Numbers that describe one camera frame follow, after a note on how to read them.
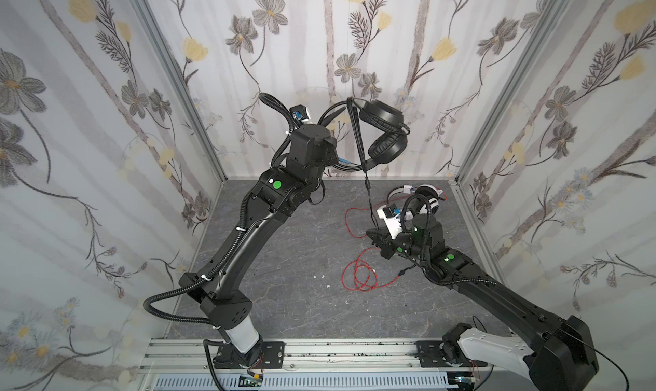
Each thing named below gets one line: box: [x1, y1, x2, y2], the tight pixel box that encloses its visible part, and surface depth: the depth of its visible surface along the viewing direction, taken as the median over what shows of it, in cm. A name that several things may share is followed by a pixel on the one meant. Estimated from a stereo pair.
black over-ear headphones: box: [318, 96, 411, 175], surface depth 57 cm
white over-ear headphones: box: [387, 183, 444, 216], surface depth 107 cm
